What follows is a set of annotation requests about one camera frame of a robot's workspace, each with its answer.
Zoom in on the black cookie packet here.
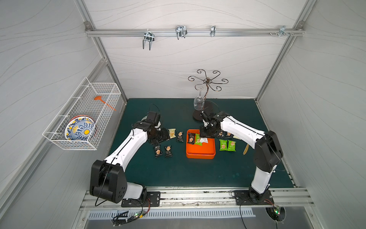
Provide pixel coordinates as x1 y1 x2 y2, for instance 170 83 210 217
217 131 225 138
226 132 233 138
165 146 173 157
154 145 163 158
187 133 196 145
176 131 184 142

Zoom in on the green cookie packet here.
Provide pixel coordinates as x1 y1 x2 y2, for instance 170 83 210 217
194 134 202 146
227 140 236 152
219 139 227 151

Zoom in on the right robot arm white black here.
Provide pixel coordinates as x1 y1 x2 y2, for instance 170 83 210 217
200 111 283 198

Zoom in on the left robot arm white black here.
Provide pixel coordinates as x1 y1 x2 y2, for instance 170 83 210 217
90 121 170 203

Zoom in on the orange storage box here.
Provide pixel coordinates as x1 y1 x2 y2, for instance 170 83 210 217
186 129 216 159

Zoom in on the metal glass holder stand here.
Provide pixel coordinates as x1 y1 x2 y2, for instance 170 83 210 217
188 69 229 121

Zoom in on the clear wine glass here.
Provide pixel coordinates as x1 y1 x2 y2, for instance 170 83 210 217
193 84 207 111

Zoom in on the golden knife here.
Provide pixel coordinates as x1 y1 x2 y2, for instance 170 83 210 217
243 144 249 155

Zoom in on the orange spatula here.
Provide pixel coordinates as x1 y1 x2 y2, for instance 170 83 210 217
94 95 116 111

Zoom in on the colourful patterned plate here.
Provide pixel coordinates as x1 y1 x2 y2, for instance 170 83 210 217
64 115 95 141

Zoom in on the white vent grille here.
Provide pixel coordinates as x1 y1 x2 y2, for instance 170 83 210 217
87 207 255 220

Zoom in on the metal hook small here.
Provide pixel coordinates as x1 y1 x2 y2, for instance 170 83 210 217
210 25 216 37

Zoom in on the metal hook middle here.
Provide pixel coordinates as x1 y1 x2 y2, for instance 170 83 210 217
175 25 188 40

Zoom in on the metal hook left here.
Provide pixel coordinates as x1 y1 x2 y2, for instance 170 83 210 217
143 31 155 50

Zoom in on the metal hook right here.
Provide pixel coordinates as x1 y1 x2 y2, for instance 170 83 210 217
269 26 294 37

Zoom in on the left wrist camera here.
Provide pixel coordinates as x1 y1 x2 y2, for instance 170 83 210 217
146 111 160 127

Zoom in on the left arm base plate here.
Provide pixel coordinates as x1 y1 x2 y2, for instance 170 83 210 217
121 190 161 208

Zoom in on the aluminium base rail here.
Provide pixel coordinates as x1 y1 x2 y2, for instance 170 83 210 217
79 186 315 211

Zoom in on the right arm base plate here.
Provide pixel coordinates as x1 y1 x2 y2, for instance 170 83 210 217
231 189 274 206

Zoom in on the white wire basket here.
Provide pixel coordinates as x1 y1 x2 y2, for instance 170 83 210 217
43 78 121 150

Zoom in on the cable bundle with board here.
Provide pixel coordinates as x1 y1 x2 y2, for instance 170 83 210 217
111 197 152 227

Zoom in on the aluminium top rail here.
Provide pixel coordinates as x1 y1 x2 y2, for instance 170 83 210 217
86 28 306 38

